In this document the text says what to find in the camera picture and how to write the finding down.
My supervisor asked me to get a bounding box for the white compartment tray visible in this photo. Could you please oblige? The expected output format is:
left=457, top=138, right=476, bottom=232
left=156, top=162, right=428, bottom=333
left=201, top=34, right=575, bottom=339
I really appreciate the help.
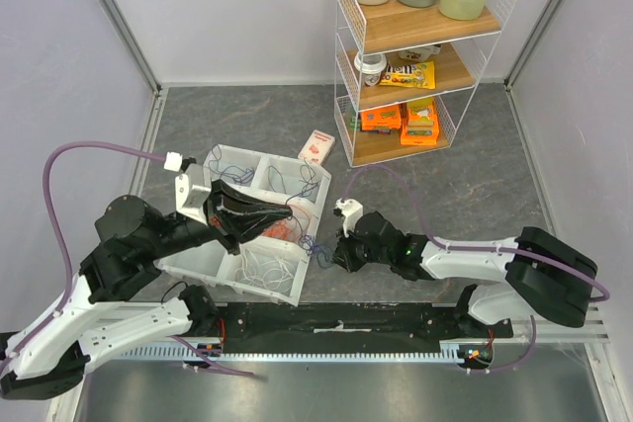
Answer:
left=159, top=145, right=331, bottom=305

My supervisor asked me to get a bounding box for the white paper cup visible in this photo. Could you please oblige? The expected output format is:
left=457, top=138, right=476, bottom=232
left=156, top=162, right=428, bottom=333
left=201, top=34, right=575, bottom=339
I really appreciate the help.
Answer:
left=354, top=52, right=388, bottom=87

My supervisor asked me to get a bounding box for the white yoghurt cup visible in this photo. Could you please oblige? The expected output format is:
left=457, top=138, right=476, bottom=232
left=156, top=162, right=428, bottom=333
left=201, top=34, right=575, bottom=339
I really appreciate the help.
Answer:
left=398, top=44, right=441, bottom=63

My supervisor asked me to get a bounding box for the dark green wire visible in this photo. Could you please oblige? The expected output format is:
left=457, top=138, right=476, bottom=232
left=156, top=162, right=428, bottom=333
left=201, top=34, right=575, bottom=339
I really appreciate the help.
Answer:
left=266, top=159, right=322, bottom=201

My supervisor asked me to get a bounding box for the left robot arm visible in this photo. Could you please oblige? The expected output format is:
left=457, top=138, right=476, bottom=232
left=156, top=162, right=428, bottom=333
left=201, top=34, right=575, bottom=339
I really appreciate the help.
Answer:
left=1, top=180, right=292, bottom=400

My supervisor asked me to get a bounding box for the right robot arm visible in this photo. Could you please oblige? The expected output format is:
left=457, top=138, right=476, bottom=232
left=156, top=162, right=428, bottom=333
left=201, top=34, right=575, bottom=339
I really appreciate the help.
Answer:
left=332, top=211, right=597, bottom=337

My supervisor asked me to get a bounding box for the yellow candy bag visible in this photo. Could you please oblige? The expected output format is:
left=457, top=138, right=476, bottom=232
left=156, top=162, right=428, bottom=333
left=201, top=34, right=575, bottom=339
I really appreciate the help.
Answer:
left=379, top=61, right=436, bottom=90

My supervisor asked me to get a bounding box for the orange box stack right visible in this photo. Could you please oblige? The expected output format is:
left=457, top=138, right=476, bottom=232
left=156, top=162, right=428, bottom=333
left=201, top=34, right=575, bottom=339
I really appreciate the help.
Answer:
left=400, top=97, right=440, bottom=146

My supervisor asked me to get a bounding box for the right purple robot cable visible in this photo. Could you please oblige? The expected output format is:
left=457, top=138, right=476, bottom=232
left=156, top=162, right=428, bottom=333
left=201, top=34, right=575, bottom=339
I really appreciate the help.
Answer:
left=343, top=164, right=612, bottom=374

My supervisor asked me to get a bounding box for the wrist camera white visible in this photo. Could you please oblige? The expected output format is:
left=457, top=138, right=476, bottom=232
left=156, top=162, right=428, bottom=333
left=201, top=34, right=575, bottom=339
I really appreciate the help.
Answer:
left=334, top=199, right=364, bottom=237
left=163, top=151, right=212, bottom=224

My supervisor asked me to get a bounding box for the white wire shelf rack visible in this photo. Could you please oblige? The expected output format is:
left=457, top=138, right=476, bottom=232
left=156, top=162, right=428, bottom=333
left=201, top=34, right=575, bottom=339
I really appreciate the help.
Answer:
left=334, top=0, right=517, bottom=167

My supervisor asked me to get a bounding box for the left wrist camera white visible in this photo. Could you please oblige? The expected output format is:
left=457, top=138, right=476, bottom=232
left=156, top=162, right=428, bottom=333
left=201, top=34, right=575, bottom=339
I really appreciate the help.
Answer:
left=163, top=151, right=212, bottom=224

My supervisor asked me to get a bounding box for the white wire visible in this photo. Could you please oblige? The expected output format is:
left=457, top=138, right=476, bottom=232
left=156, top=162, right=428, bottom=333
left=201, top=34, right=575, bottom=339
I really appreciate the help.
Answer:
left=234, top=246, right=301, bottom=290

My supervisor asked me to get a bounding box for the orange wire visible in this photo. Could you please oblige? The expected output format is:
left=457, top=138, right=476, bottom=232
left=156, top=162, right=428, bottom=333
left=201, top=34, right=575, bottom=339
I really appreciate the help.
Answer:
left=261, top=204, right=317, bottom=243

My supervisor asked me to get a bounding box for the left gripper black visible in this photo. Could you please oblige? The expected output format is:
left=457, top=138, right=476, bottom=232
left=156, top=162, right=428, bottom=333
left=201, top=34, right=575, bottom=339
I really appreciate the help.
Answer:
left=145, top=178, right=296, bottom=259

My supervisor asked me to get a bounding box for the small white pink box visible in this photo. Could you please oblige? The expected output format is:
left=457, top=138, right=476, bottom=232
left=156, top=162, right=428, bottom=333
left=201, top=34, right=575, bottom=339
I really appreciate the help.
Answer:
left=298, top=129, right=335, bottom=165

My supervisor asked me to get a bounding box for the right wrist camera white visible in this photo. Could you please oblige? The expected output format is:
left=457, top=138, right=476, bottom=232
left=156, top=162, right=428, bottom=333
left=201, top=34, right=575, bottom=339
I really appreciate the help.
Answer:
left=334, top=199, right=364, bottom=237

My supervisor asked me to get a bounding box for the orange box left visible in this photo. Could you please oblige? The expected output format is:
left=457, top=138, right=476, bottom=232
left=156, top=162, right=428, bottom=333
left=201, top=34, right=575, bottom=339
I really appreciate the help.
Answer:
left=361, top=104, right=402, bottom=131

